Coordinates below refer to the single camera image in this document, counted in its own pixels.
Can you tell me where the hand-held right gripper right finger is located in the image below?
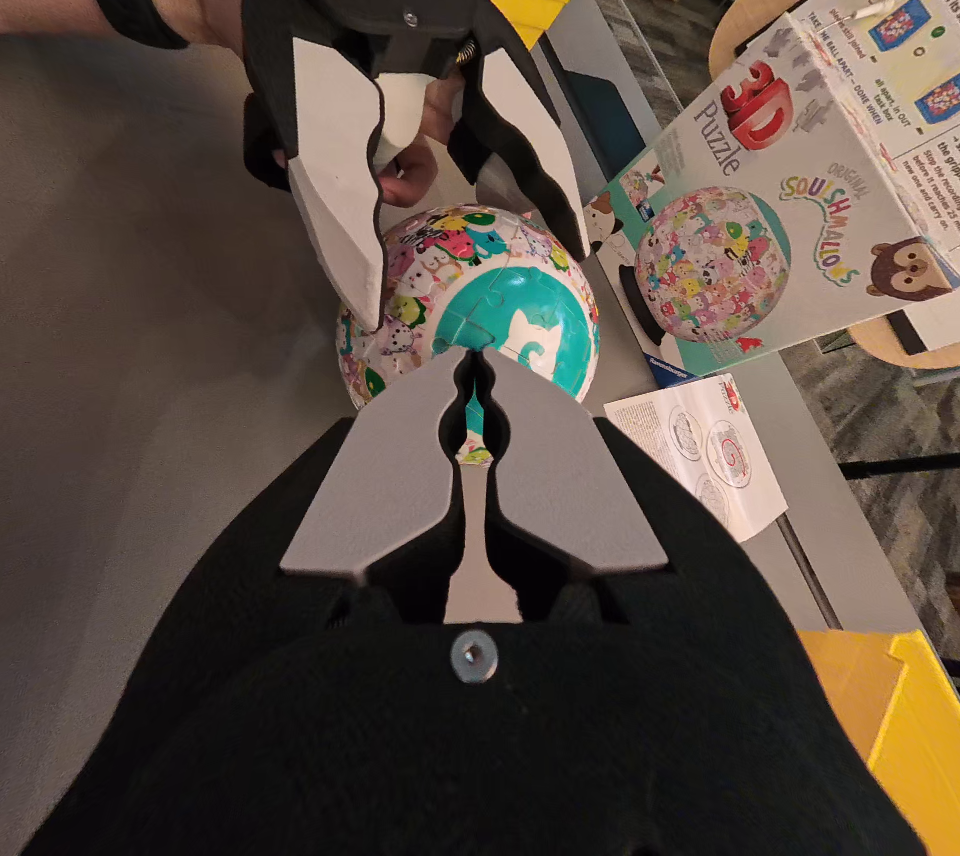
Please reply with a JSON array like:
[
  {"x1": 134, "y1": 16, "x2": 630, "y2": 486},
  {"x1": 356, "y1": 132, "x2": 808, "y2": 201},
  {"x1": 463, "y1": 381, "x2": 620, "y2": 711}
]
[{"x1": 478, "y1": 346, "x2": 670, "y2": 578}]

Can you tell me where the white instruction leaflet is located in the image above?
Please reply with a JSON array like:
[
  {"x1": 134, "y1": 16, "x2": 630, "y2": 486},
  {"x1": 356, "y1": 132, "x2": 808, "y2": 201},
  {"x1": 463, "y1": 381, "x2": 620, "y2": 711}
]
[{"x1": 603, "y1": 372, "x2": 789, "y2": 544}]

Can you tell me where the person's left hand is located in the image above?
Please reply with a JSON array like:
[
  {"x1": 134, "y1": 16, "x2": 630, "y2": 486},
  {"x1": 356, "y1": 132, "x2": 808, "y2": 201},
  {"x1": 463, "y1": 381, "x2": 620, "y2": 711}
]
[{"x1": 377, "y1": 75, "x2": 468, "y2": 210}]

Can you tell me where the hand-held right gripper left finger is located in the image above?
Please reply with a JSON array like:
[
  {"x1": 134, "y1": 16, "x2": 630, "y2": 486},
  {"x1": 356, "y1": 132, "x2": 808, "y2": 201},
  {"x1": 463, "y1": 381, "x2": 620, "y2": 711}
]
[{"x1": 279, "y1": 346, "x2": 471, "y2": 586}]

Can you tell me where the puzzle ball cardboard box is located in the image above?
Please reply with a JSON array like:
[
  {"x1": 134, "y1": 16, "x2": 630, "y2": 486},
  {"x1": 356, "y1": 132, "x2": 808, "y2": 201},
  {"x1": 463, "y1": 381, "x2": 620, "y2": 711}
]
[{"x1": 585, "y1": 12, "x2": 960, "y2": 388}]

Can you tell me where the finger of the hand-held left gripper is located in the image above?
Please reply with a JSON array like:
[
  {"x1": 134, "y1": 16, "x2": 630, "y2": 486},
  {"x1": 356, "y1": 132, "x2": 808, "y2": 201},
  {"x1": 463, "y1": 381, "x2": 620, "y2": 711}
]
[
  {"x1": 448, "y1": 48, "x2": 591, "y2": 262},
  {"x1": 287, "y1": 37, "x2": 389, "y2": 335}
]

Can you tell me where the colourful puzzle ball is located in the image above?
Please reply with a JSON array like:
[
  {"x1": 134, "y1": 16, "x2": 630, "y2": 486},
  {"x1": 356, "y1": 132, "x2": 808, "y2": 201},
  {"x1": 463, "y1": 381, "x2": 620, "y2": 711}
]
[{"x1": 335, "y1": 202, "x2": 602, "y2": 469}]

